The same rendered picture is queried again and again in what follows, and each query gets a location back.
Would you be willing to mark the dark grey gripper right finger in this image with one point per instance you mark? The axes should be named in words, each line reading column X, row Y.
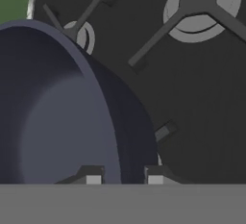
column 158, row 173

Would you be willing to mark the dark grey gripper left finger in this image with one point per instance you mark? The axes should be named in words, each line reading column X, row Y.
column 91, row 174

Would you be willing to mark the dark blue-grey pot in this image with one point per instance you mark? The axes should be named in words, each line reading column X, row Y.
column 70, row 115

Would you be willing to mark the black stove hob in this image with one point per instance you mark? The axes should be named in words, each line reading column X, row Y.
column 192, row 99

